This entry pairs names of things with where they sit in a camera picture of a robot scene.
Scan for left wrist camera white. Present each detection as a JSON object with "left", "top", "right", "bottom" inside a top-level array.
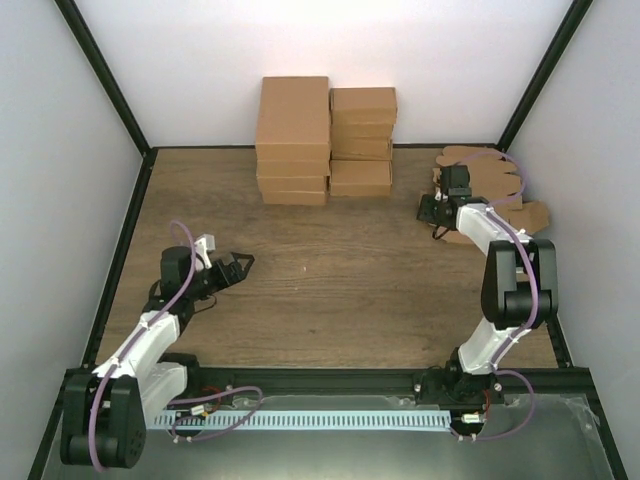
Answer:
[{"left": 194, "top": 234, "right": 216, "bottom": 271}]

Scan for bottom large folded box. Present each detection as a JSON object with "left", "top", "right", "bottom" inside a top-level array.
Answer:
[{"left": 261, "top": 191, "right": 328, "bottom": 206}]

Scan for grey metal base plate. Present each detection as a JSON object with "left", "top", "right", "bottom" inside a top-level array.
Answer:
[{"left": 42, "top": 394, "right": 616, "bottom": 480}]

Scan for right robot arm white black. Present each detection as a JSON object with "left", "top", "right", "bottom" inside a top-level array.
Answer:
[{"left": 417, "top": 164, "right": 559, "bottom": 403}]

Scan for top large folded cardboard box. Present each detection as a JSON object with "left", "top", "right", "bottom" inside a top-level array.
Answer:
[{"left": 255, "top": 76, "right": 330, "bottom": 162}]

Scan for stack of flat cardboard blanks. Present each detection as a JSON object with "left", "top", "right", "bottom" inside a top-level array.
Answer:
[{"left": 433, "top": 146, "right": 550, "bottom": 234}]

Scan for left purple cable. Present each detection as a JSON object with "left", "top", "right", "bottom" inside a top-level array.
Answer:
[{"left": 88, "top": 219, "right": 264, "bottom": 474}]

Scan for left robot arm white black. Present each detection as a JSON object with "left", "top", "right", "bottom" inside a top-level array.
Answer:
[{"left": 60, "top": 235, "right": 255, "bottom": 471}]

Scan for light blue slotted cable duct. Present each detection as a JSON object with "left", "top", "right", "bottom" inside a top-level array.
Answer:
[{"left": 147, "top": 410, "right": 451, "bottom": 432}]

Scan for top small folded cardboard box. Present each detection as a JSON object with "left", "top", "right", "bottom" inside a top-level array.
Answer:
[{"left": 330, "top": 87, "right": 398, "bottom": 124}]

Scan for bottom small folded box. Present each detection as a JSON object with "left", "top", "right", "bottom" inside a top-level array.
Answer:
[{"left": 329, "top": 160, "right": 393, "bottom": 197}]

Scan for black aluminium frame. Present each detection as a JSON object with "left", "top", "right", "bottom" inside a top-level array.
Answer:
[{"left": 56, "top": 1, "right": 627, "bottom": 479}]

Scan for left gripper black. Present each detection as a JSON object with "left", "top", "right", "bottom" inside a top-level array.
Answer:
[{"left": 187, "top": 254, "right": 256, "bottom": 301}]

